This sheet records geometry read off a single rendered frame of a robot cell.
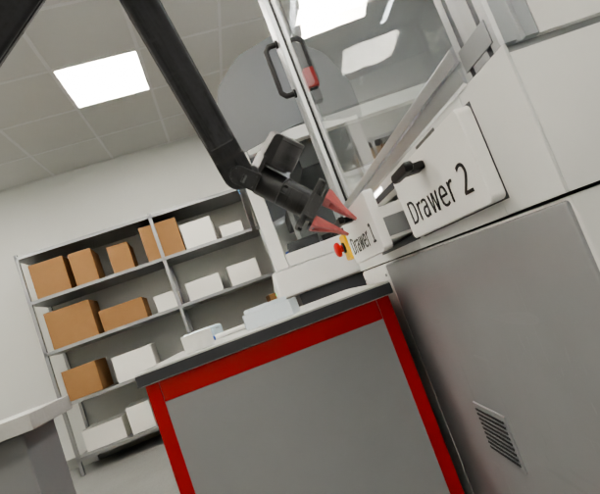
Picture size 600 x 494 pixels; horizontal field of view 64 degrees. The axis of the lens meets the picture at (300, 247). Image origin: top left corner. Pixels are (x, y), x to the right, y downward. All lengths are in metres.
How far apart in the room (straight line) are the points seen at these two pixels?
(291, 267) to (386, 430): 0.82
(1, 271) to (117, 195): 1.31
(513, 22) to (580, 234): 0.20
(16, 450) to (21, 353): 4.06
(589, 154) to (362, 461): 0.81
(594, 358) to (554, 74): 0.27
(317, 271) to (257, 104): 0.67
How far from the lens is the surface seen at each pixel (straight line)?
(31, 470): 1.39
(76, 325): 4.80
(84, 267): 4.77
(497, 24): 0.51
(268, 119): 1.88
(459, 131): 0.57
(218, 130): 0.88
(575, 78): 0.52
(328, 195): 0.91
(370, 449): 1.12
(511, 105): 0.51
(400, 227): 0.86
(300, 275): 1.75
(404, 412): 1.12
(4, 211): 5.63
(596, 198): 0.50
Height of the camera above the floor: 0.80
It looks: 5 degrees up
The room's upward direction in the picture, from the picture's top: 20 degrees counter-clockwise
